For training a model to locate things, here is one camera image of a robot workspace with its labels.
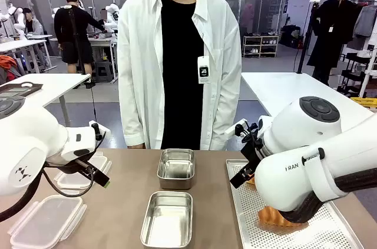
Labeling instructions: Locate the dark brown serving tray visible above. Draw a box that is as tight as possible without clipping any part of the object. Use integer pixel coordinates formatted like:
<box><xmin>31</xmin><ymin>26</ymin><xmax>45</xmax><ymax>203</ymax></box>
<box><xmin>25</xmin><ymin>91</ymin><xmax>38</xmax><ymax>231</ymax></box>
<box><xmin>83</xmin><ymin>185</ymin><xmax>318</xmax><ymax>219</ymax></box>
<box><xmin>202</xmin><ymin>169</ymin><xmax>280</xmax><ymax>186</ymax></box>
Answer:
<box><xmin>0</xmin><ymin>81</ymin><xmax>44</xmax><ymax>98</ymax></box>

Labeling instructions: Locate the thin black hanging cable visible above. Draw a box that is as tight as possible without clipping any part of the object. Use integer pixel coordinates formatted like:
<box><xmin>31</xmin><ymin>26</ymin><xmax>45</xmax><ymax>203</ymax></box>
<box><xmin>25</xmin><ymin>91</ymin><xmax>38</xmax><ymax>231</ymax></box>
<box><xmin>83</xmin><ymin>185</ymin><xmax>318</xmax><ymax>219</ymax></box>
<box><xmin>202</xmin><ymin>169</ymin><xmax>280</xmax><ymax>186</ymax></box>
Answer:
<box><xmin>90</xmin><ymin>84</ymin><xmax>98</xmax><ymax>124</ymax></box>

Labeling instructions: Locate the wooden shoe rack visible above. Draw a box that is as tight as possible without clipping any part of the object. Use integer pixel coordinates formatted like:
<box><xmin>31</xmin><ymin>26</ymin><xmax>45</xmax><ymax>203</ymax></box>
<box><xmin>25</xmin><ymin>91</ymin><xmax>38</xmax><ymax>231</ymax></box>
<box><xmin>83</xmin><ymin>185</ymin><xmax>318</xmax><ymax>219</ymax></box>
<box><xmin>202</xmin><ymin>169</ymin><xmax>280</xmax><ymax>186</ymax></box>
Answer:
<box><xmin>242</xmin><ymin>34</ymin><xmax>279</xmax><ymax>59</ymax></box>

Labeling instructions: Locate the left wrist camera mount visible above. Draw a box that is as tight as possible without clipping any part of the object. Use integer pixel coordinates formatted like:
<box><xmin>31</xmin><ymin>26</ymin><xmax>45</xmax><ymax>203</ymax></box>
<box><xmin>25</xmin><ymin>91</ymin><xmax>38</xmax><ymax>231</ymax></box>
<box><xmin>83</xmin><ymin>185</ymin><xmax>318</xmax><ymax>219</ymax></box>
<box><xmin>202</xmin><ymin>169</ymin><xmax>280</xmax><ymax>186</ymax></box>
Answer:
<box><xmin>88</xmin><ymin>119</ymin><xmax>111</xmax><ymax>141</ymax></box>

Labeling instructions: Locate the mannequin in black coat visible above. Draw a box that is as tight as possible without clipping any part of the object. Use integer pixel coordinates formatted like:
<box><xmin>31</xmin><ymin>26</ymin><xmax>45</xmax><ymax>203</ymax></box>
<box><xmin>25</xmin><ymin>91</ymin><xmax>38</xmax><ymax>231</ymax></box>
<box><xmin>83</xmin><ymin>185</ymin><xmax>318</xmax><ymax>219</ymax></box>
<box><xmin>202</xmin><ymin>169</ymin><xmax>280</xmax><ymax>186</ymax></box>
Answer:
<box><xmin>306</xmin><ymin>0</ymin><xmax>358</xmax><ymax>87</ymax></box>

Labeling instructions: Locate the person's left forearm white sleeve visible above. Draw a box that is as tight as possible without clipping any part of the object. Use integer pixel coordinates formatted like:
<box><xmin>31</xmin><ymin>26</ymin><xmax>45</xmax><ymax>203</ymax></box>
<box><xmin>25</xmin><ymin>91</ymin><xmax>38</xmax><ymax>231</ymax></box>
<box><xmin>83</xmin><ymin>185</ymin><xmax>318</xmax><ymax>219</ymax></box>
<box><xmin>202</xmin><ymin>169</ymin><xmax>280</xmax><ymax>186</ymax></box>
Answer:
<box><xmin>213</xmin><ymin>78</ymin><xmax>243</xmax><ymax>151</ymax></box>

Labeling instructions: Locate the black pole stand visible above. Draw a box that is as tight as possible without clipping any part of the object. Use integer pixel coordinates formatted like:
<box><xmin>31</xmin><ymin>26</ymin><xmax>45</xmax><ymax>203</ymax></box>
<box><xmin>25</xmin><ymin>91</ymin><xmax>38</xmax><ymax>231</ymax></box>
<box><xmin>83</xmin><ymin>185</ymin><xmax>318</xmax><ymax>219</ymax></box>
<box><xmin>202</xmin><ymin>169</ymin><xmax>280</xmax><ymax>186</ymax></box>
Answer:
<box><xmin>296</xmin><ymin>0</ymin><xmax>321</xmax><ymax>75</ymax></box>

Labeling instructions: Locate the white hanging name tag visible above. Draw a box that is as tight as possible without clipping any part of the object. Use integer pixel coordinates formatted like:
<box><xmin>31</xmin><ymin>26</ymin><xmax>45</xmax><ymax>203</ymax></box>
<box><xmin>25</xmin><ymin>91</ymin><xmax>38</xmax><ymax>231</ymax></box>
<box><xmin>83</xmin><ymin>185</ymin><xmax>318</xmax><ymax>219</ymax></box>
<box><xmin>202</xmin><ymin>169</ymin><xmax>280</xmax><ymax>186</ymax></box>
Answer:
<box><xmin>197</xmin><ymin>55</ymin><xmax>211</xmax><ymax>85</ymax></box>

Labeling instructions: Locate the white side table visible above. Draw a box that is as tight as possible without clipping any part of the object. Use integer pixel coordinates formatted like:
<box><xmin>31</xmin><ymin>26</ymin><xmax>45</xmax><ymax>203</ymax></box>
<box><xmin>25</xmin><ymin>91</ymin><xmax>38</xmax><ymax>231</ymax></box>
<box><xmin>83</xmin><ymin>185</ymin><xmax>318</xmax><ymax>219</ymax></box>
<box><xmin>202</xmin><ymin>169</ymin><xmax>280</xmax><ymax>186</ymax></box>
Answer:
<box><xmin>0</xmin><ymin>72</ymin><xmax>92</xmax><ymax>128</ymax></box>

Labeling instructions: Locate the white metal rack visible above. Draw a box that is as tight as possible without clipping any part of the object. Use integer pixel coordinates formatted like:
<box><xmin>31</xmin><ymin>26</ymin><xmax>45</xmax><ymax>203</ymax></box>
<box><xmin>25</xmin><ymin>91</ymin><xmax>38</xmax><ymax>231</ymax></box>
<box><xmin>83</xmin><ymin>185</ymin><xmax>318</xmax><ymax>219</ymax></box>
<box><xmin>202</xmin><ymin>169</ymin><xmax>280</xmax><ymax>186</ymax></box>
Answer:
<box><xmin>358</xmin><ymin>44</ymin><xmax>377</xmax><ymax>98</ymax></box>

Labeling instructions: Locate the empty steel container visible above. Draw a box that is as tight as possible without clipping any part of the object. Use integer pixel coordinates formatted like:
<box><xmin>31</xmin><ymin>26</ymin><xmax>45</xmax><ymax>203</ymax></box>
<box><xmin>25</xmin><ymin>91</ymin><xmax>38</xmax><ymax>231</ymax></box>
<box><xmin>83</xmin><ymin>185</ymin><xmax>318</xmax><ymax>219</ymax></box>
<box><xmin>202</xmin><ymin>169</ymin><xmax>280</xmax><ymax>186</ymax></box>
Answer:
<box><xmin>157</xmin><ymin>148</ymin><xmax>196</xmax><ymax>190</ymax></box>

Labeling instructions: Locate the black step stool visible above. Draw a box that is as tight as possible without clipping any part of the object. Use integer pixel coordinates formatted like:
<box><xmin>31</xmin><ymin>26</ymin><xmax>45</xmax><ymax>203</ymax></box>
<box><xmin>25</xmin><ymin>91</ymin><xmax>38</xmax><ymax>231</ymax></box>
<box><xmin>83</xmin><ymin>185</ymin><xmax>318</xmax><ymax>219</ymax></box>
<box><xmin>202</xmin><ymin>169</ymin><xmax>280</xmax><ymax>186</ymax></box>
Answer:
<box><xmin>93</xmin><ymin>61</ymin><xmax>115</xmax><ymax>84</ymax></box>

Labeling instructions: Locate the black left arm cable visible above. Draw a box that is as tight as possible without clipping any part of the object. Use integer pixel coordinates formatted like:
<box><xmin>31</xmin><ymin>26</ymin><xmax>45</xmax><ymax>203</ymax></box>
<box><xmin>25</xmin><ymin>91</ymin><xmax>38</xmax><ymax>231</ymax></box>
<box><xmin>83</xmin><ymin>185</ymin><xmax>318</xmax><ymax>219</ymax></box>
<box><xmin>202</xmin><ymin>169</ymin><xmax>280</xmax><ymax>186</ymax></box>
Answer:
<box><xmin>0</xmin><ymin>142</ymin><xmax>107</xmax><ymax>224</ymax></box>

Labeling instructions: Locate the black wheeled cart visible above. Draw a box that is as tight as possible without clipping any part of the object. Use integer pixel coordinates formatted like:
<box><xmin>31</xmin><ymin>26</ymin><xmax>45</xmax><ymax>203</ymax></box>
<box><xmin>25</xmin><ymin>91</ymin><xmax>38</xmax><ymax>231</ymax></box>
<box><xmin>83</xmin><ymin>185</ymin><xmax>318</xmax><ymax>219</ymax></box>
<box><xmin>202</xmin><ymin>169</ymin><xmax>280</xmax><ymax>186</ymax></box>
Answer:
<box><xmin>337</xmin><ymin>51</ymin><xmax>372</xmax><ymax>98</ymax></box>

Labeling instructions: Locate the standing person in black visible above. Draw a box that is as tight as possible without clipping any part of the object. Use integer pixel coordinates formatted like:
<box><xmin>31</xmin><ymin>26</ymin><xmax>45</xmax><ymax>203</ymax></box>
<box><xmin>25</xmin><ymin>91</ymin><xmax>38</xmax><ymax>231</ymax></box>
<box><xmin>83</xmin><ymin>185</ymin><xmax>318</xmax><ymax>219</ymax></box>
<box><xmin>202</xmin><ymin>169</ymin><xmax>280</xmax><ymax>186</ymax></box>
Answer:
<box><xmin>54</xmin><ymin>0</ymin><xmax>106</xmax><ymax>75</ymax></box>

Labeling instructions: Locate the grey hanging garment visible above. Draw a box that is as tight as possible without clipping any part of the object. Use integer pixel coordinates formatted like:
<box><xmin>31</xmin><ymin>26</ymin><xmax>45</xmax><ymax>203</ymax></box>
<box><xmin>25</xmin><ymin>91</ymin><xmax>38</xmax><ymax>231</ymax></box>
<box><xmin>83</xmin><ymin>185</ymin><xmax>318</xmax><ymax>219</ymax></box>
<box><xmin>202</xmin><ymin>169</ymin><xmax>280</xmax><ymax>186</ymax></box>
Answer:
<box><xmin>352</xmin><ymin>4</ymin><xmax>377</xmax><ymax>39</ymax></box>

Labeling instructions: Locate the person's right forearm white sleeve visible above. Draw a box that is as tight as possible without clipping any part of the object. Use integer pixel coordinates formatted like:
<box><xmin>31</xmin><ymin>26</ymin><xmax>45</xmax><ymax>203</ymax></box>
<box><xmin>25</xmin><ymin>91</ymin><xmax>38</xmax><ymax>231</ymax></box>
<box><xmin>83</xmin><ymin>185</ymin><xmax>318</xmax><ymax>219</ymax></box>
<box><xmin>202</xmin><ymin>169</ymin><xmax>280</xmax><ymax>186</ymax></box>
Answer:
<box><xmin>118</xmin><ymin>84</ymin><xmax>145</xmax><ymax>148</ymax></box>

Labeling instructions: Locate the person torso white shirt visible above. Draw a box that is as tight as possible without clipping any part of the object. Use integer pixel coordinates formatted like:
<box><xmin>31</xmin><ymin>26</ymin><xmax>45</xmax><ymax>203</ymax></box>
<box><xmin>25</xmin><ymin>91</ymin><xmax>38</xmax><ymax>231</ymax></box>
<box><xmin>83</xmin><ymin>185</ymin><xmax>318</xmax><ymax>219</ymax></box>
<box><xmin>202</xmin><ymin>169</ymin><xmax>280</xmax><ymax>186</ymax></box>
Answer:
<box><xmin>117</xmin><ymin>0</ymin><xmax>243</xmax><ymax>151</ymax></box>

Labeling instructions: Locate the yellow box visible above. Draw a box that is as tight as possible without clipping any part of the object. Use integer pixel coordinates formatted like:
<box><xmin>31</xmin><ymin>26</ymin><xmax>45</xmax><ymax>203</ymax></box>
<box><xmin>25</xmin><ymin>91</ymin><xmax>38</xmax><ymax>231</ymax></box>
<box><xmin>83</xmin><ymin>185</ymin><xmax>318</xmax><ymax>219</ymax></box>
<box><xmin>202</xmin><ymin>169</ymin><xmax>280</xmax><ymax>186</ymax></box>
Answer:
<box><xmin>350</xmin><ymin>97</ymin><xmax>377</xmax><ymax>111</ymax></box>

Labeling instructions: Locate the orange red cloth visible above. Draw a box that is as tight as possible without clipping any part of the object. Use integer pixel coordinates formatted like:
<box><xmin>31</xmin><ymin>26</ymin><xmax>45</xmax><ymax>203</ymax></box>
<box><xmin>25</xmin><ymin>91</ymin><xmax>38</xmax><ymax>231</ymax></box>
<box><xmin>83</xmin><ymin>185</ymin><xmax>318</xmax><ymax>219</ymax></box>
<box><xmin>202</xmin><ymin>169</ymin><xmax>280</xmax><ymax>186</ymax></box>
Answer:
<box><xmin>0</xmin><ymin>54</ymin><xmax>19</xmax><ymax>82</ymax></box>

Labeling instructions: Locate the black bags pile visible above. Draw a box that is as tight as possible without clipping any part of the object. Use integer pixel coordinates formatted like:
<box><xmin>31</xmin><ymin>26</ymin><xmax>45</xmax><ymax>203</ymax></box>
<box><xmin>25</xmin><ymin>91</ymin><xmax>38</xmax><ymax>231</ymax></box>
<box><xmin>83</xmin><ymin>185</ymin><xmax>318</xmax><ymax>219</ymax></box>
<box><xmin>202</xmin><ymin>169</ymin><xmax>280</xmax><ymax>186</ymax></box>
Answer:
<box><xmin>279</xmin><ymin>24</ymin><xmax>304</xmax><ymax>49</ymax></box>

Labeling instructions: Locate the seated person grey hoodie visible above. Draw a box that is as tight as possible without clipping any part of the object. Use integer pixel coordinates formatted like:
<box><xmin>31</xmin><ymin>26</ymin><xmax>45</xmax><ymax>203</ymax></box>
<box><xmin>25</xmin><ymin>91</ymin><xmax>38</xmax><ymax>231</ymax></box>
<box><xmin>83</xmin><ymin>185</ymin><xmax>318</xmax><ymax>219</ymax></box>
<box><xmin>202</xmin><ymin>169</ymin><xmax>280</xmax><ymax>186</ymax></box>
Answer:
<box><xmin>22</xmin><ymin>8</ymin><xmax>45</xmax><ymax>36</ymax></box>

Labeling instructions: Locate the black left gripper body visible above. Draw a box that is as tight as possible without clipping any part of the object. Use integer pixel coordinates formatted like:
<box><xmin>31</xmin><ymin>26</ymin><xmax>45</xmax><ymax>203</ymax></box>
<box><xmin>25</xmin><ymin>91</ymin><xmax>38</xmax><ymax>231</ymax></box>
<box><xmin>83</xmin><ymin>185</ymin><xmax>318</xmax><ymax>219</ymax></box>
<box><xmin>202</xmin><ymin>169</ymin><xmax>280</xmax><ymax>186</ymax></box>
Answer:
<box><xmin>44</xmin><ymin>149</ymin><xmax>98</xmax><ymax>175</ymax></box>

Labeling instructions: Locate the black camera tripod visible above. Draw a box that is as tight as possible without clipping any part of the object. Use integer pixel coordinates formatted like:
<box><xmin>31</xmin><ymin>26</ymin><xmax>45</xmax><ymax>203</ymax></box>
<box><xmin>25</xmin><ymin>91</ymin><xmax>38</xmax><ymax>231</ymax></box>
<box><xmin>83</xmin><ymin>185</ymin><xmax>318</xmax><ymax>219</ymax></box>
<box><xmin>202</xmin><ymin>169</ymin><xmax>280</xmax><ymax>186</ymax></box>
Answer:
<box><xmin>63</xmin><ymin>4</ymin><xmax>97</xmax><ymax>89</ymax></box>

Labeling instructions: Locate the black right arm cable sleeve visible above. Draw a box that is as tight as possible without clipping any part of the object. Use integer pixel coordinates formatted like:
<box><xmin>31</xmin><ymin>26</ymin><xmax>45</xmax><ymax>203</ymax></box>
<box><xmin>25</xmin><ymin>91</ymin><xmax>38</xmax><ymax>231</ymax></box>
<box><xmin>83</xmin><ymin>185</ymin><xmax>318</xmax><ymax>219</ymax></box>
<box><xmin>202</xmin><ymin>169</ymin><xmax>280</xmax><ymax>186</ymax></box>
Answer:
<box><xmin>279</xmin><ymin>168</ymin><xmax>377</xmax><ymax>224</ymax></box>

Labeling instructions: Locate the clear plastic clip lid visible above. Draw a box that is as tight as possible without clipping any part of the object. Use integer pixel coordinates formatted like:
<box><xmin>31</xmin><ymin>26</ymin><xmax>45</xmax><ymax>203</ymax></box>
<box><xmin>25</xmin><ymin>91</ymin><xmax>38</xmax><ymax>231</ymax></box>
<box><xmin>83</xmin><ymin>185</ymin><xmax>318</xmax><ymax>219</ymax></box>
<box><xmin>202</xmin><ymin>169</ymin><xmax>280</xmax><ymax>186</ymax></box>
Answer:
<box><xmin>8</xmin><ymin>194</ymin><xmax>88</xmax><ymax>249</ymax></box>
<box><xmin>54</xmin><ymin>154</ymin><xmax>113</xmax><ymax>190</ymax></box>

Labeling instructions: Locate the seated person blurred face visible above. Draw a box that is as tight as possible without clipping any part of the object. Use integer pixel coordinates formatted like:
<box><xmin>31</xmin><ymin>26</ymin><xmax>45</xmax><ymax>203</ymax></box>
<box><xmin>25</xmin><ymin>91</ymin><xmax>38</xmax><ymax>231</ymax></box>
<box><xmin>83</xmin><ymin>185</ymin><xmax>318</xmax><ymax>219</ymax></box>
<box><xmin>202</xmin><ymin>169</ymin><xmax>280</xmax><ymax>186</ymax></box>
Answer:
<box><xmin>98</xmin><ymin>9</ymin><xmax>111</xmax><ymax>26</ymax></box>

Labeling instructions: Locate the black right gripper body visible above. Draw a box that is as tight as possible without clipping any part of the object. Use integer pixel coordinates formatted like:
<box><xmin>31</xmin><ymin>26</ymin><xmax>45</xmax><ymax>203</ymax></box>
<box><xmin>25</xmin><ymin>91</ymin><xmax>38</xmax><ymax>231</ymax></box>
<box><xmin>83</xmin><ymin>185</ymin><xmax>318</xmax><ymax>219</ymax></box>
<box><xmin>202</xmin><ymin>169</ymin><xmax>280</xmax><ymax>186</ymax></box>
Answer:
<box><xmin>240</xmin><ymin>131</ymin><xmax>267</xmax><ymax>174</ymax></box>

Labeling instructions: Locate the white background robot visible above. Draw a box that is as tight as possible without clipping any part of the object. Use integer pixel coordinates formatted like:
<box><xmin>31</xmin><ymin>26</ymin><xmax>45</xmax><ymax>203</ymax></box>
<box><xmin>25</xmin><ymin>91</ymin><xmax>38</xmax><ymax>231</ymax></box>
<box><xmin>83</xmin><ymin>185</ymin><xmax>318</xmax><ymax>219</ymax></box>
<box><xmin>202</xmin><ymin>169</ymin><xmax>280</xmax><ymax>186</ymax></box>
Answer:
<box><xmin>0</xmin><ymin>4</ymin><xmax>27</xmax><ymax>41</ymax></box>
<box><xmin>105</xmin><ymin>3</ymin><xmax>120</xmax><ymax>32</ymax></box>

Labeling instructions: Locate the perforated metal baking tray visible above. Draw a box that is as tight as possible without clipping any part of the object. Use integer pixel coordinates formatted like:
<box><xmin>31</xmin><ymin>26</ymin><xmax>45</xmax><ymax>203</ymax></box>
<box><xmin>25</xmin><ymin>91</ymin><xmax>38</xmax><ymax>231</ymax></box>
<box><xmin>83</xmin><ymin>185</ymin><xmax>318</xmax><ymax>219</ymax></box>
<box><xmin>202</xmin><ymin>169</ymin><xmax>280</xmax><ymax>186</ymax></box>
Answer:
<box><xmin>226</xmin><ymin>159</ymin><xmax>365</xmax><ymax>249</ymax></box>

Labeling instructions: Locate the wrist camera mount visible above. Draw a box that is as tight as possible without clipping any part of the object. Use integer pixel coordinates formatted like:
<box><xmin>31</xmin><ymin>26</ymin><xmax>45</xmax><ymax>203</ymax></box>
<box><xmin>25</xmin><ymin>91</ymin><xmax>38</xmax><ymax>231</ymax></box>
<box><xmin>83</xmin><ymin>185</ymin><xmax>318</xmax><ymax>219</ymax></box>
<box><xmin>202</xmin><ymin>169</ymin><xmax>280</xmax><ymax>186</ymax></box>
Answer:
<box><xmin>224</xmin><ymin>118</ymin><xmax>260</xmax><ymax>144</ymax></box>
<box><xmin>88</xmin><ymin>119</ymin><xmax>111</xmax><ymax>141</ymax></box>

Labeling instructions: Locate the steel container for bread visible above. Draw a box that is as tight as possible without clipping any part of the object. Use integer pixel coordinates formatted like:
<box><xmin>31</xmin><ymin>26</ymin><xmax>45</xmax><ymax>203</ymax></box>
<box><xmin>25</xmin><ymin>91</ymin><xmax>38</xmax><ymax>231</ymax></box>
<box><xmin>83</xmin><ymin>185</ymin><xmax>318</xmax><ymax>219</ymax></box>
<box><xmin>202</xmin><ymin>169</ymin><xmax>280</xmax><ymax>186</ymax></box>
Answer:
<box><xmin>140</xmin><ymin>191</ymin><xmax>194</xmax><ymax>249</ymax></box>

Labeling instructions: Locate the white background desk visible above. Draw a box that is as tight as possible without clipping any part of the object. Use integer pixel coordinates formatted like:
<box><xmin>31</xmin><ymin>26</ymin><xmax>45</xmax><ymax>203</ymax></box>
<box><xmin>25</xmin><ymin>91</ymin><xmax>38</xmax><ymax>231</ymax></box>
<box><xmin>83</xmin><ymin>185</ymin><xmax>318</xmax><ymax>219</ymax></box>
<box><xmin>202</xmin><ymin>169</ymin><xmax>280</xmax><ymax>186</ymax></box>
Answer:
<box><xmin>48</xmin><ymin>35</ymin><xmax>118</xmax><ymax>82</ymax></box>
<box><xmin>0</xmin><ymin>38</ymin><xmax>57</xmax><ymax>74</ymax></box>

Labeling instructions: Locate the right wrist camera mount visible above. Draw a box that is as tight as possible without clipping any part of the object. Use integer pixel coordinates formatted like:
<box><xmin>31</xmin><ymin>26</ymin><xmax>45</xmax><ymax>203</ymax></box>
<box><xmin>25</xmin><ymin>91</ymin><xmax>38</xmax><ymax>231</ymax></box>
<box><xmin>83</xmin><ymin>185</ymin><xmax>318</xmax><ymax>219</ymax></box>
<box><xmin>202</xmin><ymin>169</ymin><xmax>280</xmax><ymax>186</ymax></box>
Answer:
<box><xmin>224</xmin><ymin>118</ymin><xmax>260</xmax><ymax>144</ymax></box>

